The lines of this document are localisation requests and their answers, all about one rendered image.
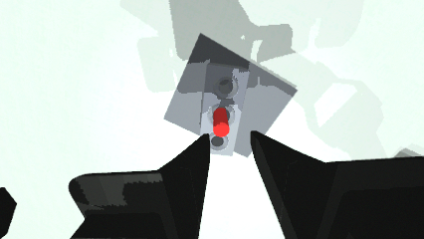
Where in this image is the red peg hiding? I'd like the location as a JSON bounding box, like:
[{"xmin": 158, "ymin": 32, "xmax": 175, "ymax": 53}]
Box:
[{"xmin": 213, "ymin": 108, "xmax": 230, "ymax": 136}]

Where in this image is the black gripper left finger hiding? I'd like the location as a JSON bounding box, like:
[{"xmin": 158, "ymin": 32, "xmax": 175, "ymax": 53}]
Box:
[{"xmin": 68, "ymin": 133, "xmax": 210, "ymax": 239}]

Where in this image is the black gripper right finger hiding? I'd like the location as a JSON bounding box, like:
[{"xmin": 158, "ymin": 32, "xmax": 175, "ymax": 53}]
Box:
[{"xmin": 250, "ymin": 130, "xmax": 424, "ymax": 239}]

